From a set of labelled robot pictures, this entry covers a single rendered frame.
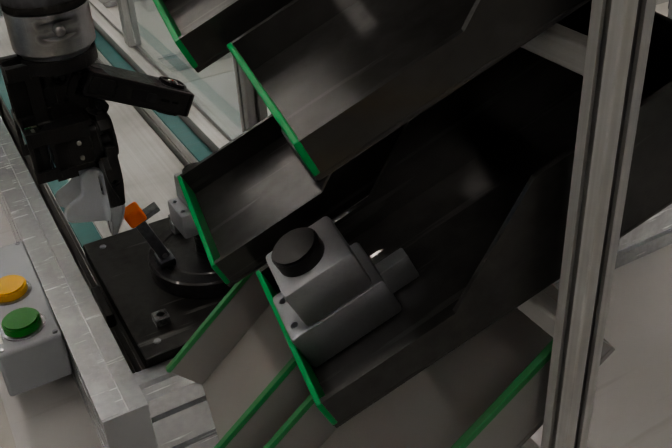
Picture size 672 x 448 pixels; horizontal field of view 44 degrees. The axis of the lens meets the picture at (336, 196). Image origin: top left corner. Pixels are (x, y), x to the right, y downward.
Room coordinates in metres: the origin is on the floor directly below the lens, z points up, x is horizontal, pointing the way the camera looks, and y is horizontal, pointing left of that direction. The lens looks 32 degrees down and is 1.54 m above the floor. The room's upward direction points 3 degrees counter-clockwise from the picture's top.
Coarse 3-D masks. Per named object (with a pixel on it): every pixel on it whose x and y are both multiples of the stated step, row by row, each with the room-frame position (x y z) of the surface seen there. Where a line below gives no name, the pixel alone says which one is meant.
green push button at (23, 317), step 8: (16, 312) 0.71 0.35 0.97; (24, 312) 0.71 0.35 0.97; (32, 312) 0.71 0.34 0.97; (8, 320) 0.70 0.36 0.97; (16, 320) 0.70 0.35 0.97; (24, 320) 0.70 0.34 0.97; (32, 320) 0.70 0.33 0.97; (40, 320) 0.71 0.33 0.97; (8, 328) 0.69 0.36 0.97; (16, 328) 0.69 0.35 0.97; (24, 328) 0.69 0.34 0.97; (32, 328) 0.69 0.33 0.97; (16, 336) 0.68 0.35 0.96
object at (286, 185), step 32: (256, 128) 0.60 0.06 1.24; (224, 160) 0.59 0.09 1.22; (256, 160) 0.59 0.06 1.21; (288, 160) 0.57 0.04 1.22; (352, 160) 0.49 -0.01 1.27; (384, 160) 0.49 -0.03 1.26; (192, 192) 0.57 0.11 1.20; (224, 192) 0.56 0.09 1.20; (256, 192) 0.54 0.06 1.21; (288, 192) 0.53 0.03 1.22; (320, 192) 0.48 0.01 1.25; (352, 192) 0.49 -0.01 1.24; (224, 224) 0.52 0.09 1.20; (256, 224) 0.51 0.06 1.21; (288, 224) 0.47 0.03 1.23; (224, 256) 0.46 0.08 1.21; (256, 256) 0.46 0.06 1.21
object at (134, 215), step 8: (128, 208) 0.76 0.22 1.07; (136, 208) 0.75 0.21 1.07; (144, 208) 0.77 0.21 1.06; (152, 208) 0.76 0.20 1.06; (128, 216) 0.74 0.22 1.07; (136, 216) 0.75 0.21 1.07; (144, 216) 0.75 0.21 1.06; (136, 224) 0.75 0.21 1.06; (144, 224) 0.75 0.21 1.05; (144, 232) 0.75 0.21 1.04; (152, 232) 0.76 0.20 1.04; (152, 240) 0.76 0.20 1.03; (160, 240) 0.77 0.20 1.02; (152, 248) 0.76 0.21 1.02; (160, 248) 0.76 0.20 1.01; (160, 256) 0.76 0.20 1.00
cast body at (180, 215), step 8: (184, 168) 0.79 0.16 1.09; (176, 176) 0.79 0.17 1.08; (176, 184) 0.79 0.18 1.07; (168, 200) 0.79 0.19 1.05; (176, 200) 0.79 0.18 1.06; (184, 200) 0.78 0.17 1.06; (176, 208) 0.78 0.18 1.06; (184, 208) 0.77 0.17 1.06; (176, 216) 0.77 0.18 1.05; (184, 216) 0.76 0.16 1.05; (176, 224) 0.78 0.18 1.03; (184, 224) 0.76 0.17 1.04; (192, 224) 0.76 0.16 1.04; (184, 232) 0.76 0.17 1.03; (192, 232) 0.76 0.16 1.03
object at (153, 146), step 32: (128, 64) 1.46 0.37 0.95; (0, 96) 1.36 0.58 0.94; (128, 128) 1.26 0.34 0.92; (160, 128) 1.25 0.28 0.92; (192, 128) 1.19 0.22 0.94; (128, 160) 1.15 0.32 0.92; (160, 160) 1.14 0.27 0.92; (192, 160) 1.10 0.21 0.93; (128, 192) 1.05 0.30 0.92; (160, 192) 1.04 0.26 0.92; (64, 224) 0.97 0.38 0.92; (96, 224) 0.97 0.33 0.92; (128, 224) 0.96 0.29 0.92; (128, 352) 0.72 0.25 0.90
